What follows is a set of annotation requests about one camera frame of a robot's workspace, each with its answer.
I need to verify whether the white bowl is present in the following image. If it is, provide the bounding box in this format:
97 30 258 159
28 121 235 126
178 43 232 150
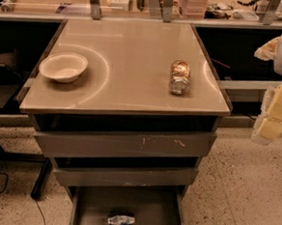
40 52 89 83

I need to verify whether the grey metal post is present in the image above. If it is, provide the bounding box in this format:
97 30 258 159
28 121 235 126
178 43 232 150
162 0 173 22
260 0 281 25
89 0 101 20

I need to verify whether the silver blue redbull can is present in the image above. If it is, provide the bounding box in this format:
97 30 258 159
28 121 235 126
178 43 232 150
107 214 135 225

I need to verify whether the grey metal post right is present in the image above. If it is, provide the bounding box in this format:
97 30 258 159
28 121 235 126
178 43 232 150
260 0 281 25

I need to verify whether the grey metal post middle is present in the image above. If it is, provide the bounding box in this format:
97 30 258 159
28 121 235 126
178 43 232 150
162 0 173 22

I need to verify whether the middle grey drawer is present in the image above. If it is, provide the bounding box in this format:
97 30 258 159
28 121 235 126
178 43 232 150
53 167 198 187

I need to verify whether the black table leg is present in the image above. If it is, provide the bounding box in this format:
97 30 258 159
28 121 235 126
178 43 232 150
31 158 52 200

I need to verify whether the top grey drawer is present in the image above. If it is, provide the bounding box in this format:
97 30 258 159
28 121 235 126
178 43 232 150
34 131 217 158

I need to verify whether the pink stacked box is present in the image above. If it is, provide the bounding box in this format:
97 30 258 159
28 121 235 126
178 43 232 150
178 0 208 18

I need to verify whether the grey metal post left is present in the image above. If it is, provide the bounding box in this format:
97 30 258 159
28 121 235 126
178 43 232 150
89 0 101 20

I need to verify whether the grey drawer cabinet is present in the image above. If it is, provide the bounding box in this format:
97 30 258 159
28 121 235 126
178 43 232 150
8 12 240 225

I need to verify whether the white small box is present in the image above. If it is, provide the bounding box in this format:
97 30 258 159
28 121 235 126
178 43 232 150
111 0 130 11

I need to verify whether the bottom open grey drawer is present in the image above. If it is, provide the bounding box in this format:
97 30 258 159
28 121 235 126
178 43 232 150
70 186 183 225

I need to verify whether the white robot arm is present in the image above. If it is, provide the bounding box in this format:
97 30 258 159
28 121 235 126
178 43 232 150
251 34 282 146

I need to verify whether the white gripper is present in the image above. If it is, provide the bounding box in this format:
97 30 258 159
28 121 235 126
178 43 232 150
247 35 282 148

